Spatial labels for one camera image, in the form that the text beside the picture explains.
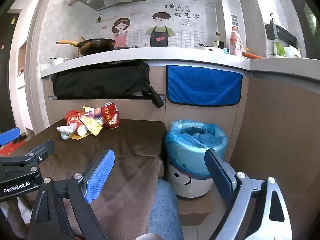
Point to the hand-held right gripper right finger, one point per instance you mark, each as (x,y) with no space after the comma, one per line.
(220,175)

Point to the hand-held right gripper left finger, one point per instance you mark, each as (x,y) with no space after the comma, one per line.
(100,175)

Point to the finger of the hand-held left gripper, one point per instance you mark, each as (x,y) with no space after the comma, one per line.
(10,135)
(42,150)

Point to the white tissue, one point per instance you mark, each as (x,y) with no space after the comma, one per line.
(66,130)

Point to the white bin with face print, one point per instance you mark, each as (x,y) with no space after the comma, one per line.
(185,182)

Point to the blue plastic bin liner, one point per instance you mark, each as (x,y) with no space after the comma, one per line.
(180,155)

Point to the red snack wrapper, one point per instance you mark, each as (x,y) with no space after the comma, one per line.
(71,115)

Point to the long yellow packet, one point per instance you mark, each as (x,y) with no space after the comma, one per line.
(93,126)

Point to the silver pink wrapper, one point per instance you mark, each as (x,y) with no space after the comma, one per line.
(90,115)

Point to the red drink can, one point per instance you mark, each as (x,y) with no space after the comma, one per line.
(110,115)

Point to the yellow white wrapper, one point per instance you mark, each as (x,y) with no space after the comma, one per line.
(88,109)

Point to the red floor mat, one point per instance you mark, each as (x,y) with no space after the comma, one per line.
(10,150)

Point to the dark refrigerator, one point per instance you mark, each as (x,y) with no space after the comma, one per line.
(7,67)

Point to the person's leg in jeans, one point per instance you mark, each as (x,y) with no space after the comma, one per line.
(163,212)

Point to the wooden kitchen cabinet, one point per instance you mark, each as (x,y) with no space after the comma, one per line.
(275,130)

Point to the black bag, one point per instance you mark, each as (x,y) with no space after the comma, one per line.
(100,82)

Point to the blue towel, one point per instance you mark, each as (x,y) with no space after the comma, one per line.
(202,85)

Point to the orange carrot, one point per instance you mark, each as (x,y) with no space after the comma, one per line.
(252,55)

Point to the light blue cup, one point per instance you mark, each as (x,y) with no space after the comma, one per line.
(226,51)

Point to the white pot lid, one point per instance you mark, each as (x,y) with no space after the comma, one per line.
(206,47)

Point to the small dark bottle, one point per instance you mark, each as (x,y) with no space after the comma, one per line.
(218,43)

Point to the grey kitchen countertop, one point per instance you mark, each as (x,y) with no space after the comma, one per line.
(162,55)

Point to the plastic bottle with red label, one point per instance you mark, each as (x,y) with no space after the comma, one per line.
(235,42)

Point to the white green plastic bag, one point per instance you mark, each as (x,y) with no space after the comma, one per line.
(290,51)

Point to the black wall rack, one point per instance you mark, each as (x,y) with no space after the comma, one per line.
(285,33)

